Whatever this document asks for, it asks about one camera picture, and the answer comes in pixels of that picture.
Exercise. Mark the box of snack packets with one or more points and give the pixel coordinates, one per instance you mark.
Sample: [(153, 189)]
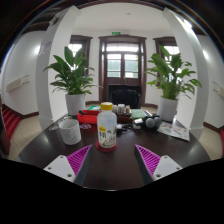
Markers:
[(122, 111)]

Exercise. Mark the green flat packet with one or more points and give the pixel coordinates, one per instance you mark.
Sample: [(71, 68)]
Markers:
[(138, 114)]

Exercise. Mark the dark wooden double door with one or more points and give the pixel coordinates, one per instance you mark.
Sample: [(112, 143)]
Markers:
[(122, 63)]

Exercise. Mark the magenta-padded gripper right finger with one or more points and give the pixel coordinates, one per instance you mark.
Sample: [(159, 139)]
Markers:
[(150, 162)]

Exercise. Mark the yellow-capped clear drink bottle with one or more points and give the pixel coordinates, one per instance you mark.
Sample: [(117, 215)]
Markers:
[(106, 128)]

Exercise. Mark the white wall-mounted unit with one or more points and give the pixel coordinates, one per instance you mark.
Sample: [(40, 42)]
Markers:
[(220, 89), (16, 84)]

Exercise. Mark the flat round red coaster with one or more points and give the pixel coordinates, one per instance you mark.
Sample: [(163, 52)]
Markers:
[(106, 149)]

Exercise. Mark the black chair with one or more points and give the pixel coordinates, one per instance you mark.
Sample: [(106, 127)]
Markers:
[(125, 96)]

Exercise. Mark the grey-headed microphone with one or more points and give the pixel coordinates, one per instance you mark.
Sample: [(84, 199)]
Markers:
[(150, 123), (158, 121)]

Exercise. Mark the large potted green plant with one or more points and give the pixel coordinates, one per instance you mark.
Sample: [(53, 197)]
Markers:
[(167, 108)]

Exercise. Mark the dark-framed window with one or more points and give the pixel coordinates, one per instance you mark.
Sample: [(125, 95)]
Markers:
[(170, 50), (78, 41)]

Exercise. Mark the small potted green plant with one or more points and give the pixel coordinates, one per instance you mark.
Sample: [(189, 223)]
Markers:
[(75, 103)]

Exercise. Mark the red plastic box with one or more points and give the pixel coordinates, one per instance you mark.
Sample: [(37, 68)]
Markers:
[(87, 118)]

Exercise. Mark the printed paper leaflet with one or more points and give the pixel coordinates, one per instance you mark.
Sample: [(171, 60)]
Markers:
[(173, 131)]

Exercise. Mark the green exit sign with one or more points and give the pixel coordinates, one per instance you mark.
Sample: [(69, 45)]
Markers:
[(116, 32)]

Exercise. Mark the white speckled cup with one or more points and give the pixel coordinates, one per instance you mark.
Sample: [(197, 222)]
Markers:
[(70, 133)]

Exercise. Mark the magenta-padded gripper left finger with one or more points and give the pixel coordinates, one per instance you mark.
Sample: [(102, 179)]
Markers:
[(78, 161)]

